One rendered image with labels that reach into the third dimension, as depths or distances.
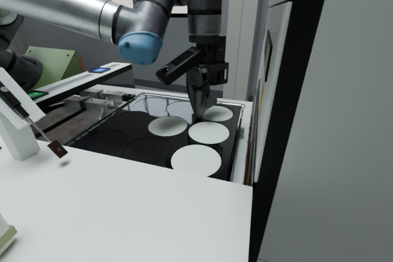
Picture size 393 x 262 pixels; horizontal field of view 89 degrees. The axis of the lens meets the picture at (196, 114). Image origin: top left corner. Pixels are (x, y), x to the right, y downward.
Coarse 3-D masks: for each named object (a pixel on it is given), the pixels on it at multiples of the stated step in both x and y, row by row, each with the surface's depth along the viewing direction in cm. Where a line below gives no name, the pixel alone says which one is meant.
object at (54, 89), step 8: (112, 64) 84; (120, 64) 84; (128, 64) 84; (64, 80) 66; (72, 80) 66; (80, 80) 66; (88, 80) 66; (40, 88) 59; (48, 88) 59; (56, 88) 60; (64, 88) 59; (48, 96) 53
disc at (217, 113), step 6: (210, 108) 61; (216, 108) 61; (222, 108) 61; (204, 114) 57; (210, 114) 57; (216, 114) 57; (222, 114) 57; (228, 114) 57; (216, 120) 54; (222, 120) 54
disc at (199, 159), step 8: (176, 152) 42; (184, 152) 42; (192, 152) 42; (200, 152) 42; (208, 152) 42; (216, 152) 42; (176, 160) 40; (184, 160) 40; (192, 160) 40; (200, 160) 40; (208, 160) 40; (216, 160) 40; (176, 168) 38; (184, 168) 38; (192, 168) 38; (200, 168) 38; (208, 168) 38; (216, 168) 38
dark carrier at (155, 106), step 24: (144, 96) 69; (120, 120) 54; (144, 120) 54; (192, 120) 54; (72, 144) 44; (96, 144) 45; (120, 144) 45; (144, 144) 45; (168, 144) 45; (192, 144) 45; (216, 144) 44
